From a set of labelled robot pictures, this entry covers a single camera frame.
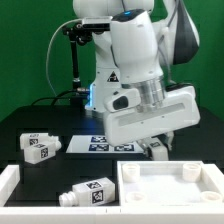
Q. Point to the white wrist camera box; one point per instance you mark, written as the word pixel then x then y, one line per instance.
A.
pixel 122 99

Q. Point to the black camera stand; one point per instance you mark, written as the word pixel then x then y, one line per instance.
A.
pixel 78 36

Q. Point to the white U-shaped fence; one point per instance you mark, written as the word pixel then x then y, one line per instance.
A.
pixel 98 215

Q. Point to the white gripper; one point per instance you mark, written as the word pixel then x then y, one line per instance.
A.
pixel 178 110

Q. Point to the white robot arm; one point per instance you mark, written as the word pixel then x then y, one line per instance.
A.
pixel 135 49

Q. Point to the silver rear camera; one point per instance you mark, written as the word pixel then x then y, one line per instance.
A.
pixel 97 24

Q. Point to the white square tabletop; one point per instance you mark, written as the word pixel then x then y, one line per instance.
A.
pixel 166 187

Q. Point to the white tag sheet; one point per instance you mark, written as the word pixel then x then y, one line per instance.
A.
pixel 97 144

